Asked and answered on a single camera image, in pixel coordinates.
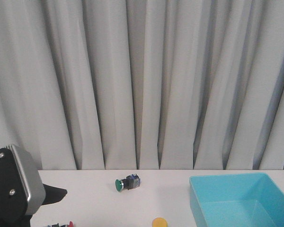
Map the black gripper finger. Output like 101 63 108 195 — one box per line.
42 184 68 205

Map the red push button switch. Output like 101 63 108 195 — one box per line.
43 221 74 227

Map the yellow push button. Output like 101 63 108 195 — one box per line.
152 218 168 227

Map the light blue plastic box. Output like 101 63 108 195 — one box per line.
189 173 284 227

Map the grey pleated curtain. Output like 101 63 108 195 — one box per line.
0 0 284 170

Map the green push button switch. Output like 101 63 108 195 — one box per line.
115 174 141 192

